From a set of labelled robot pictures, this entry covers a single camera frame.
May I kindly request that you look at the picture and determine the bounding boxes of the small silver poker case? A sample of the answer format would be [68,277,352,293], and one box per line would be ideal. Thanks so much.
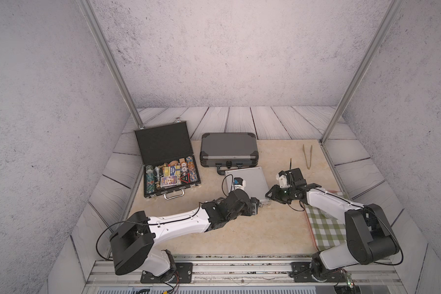
[225,167,270,205]

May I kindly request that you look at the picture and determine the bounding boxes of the black poker case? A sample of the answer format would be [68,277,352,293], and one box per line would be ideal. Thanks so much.
[134,121,201,200]
[200,132,259,175]

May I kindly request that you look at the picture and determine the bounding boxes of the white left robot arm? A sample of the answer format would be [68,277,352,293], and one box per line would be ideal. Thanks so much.
[110,189,260,282]

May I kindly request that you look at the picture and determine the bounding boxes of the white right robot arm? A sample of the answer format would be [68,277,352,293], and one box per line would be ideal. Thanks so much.
[265,168,402,276]

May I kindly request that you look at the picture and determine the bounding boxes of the wooden tongs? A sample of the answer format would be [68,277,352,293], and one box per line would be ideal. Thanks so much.
[302,145,313,170]

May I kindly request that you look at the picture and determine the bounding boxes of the orange blue chip stack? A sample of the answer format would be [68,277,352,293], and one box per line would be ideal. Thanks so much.
[186,156,198,182]

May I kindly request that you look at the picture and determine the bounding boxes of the green checkered cloth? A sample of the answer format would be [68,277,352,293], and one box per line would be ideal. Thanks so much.
[306,188,355,251]

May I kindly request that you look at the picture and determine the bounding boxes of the green all-in triangle button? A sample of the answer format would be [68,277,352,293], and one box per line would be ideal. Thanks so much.
[179,173,191,184]

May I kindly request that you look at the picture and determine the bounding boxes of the Texas Hold'em card box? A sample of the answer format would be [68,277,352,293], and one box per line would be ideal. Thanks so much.
[162,165,181,177]

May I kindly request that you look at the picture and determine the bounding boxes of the purple playing card box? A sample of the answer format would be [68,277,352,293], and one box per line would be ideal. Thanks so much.
[160,175,178,188]

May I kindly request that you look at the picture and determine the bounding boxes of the silver trophy cup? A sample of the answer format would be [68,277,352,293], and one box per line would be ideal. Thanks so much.
[153,166,164,181]

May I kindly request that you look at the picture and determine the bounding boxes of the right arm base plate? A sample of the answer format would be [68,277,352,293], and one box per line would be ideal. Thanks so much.
[289,262,347,283]

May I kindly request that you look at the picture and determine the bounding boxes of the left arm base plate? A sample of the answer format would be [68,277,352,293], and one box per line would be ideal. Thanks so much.
[140,263,193,284]

